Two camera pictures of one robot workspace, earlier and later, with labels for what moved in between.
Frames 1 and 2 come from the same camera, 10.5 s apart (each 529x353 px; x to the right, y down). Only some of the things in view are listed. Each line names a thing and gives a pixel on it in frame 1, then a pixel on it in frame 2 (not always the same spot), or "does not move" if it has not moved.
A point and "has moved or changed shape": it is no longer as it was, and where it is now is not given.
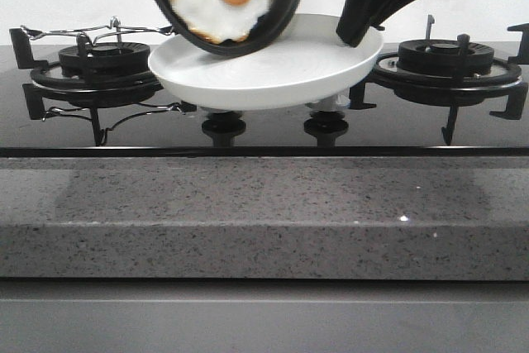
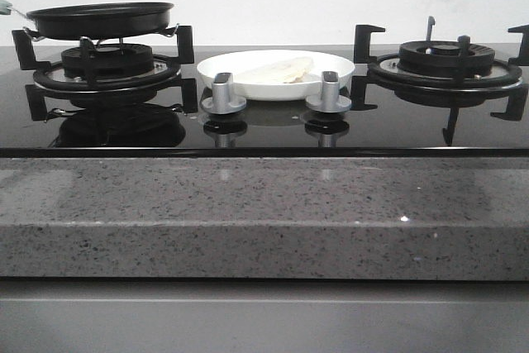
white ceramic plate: (307, 59) has moved or changed shape
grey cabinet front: (72, 315) does not move
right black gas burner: (440, 56) does not move
